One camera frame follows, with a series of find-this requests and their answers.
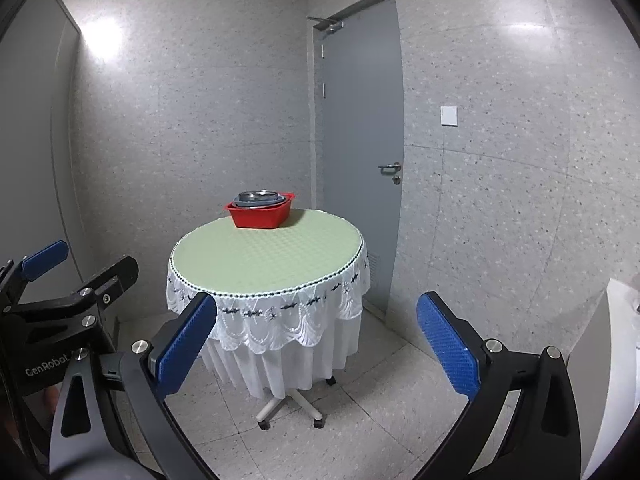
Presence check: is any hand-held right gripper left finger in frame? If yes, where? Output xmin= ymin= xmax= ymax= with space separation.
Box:
xmin=49 ymin=291 xmax=218 ymax=480

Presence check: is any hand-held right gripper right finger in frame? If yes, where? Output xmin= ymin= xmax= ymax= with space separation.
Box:
xmin=415 ymin=291 xmax=583 ymax=480

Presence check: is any white cabinet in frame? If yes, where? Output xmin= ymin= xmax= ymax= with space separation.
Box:
xmin=565 ymin=277 xmax=640 ymax=478

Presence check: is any large steel bowl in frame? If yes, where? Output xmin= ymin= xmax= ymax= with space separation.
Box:
xmin=237 ymin=189 xmax=282 ymax=208

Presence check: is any white wheeled table base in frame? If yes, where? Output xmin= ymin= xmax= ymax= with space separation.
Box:
xmin=255 ymin=375 xmax=337 ymax=431

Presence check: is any green round table mat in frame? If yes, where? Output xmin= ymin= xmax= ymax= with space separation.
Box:
xmin=171 ymin=208 xmax=363 ymax=295

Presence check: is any red square plastic bowl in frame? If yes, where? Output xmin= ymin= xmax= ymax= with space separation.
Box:
xmin=225 ymin=193 xmax=297 ymax=230

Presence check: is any blue plastic bowl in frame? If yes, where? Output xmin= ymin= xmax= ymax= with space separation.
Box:
xmin=233 ymin=193 xmax=294 ymax=209

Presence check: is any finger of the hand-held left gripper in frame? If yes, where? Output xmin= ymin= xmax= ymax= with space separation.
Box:
xmin=0 ymin=240 xmax=69 ymax=313
xmin=10 ymin=255 xmax=139 ymax=356

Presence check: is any grey door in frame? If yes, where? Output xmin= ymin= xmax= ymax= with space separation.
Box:
xmin=312 ymin=0 xmax=405 ymax=318

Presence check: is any round table green cloth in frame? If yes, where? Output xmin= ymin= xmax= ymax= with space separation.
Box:
xmin=166 ymin=208 xmax=372 ymax=401

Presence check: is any metal door closer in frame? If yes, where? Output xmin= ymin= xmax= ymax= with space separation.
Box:
xmin=307 ymin=15 xmax=345 ymax=32

